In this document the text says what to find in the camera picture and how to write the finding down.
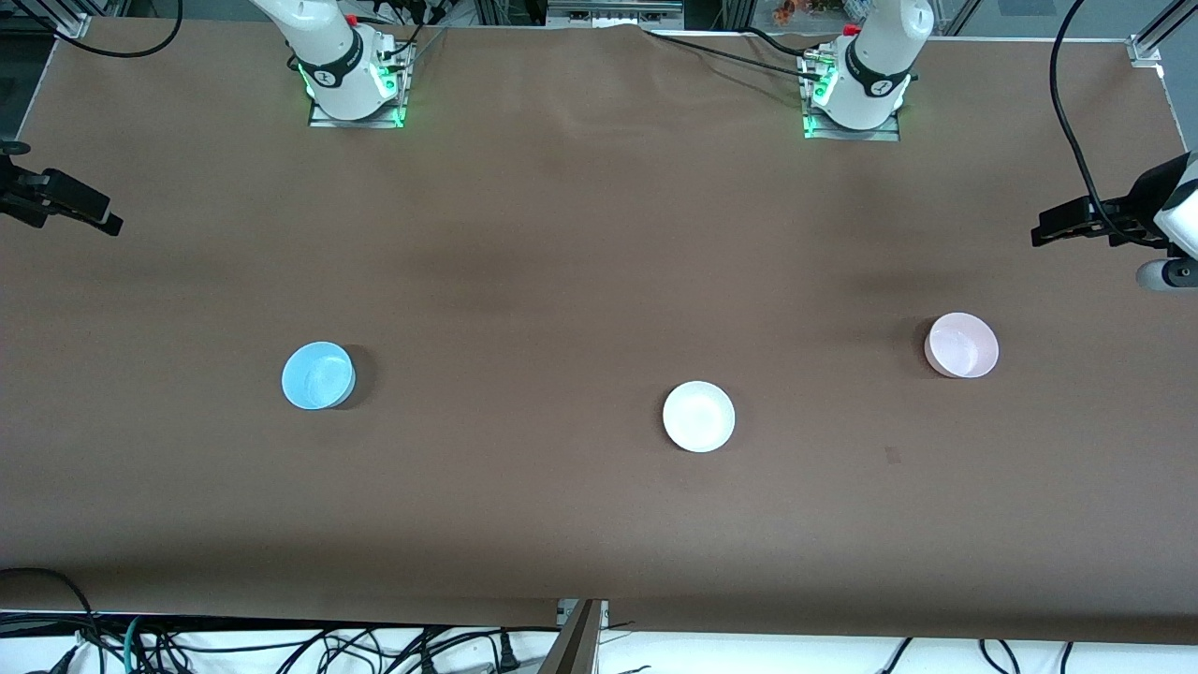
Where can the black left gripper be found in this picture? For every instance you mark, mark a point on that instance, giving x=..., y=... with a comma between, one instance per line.
x=1126, y=221

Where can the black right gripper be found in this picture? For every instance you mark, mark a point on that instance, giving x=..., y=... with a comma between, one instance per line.
x=28, y=195

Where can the pink bowl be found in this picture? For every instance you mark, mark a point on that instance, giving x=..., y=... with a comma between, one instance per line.
x=964, y=344

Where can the blue bowl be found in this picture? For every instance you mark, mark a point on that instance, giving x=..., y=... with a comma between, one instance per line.
x=316, y=376

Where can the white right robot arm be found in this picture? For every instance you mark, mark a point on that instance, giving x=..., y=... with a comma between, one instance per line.
x=328, y=47

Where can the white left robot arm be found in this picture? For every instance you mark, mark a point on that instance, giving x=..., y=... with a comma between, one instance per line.
x=880, y=56

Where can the white bowl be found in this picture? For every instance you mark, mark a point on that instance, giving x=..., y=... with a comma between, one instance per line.
x=698, y=417

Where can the colourful background object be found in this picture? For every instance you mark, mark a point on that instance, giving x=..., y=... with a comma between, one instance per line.
x=814, y=9

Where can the brown table cover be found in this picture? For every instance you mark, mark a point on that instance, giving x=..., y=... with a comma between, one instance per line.
x=562, y=234

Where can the grey power strip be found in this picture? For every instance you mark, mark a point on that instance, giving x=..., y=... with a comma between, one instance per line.
x=613, y=11

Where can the brown support beam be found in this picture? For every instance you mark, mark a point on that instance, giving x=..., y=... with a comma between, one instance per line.
x=571, y=646

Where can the aluminium frame corner bracket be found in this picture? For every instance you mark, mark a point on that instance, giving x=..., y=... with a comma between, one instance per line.
x=70, y=19
x=1151, y=42

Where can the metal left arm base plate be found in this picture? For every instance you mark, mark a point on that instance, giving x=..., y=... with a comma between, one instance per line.
x=891, y=134

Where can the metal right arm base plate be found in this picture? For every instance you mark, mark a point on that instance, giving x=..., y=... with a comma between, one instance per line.
x=398, y=117

